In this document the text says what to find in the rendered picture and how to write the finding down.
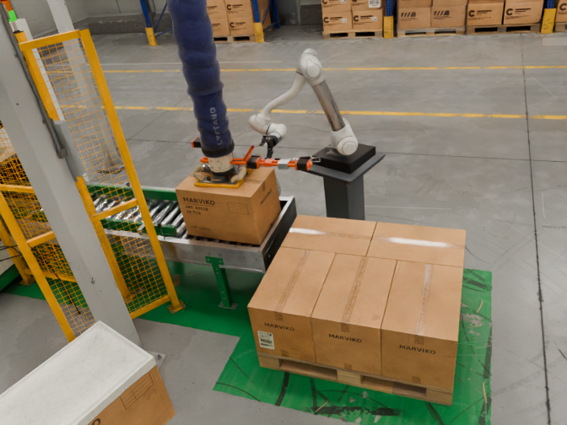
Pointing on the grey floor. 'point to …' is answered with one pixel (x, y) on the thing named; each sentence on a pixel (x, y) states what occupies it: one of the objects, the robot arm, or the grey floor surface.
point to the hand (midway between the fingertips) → (262, 153)
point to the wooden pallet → (357, 379)
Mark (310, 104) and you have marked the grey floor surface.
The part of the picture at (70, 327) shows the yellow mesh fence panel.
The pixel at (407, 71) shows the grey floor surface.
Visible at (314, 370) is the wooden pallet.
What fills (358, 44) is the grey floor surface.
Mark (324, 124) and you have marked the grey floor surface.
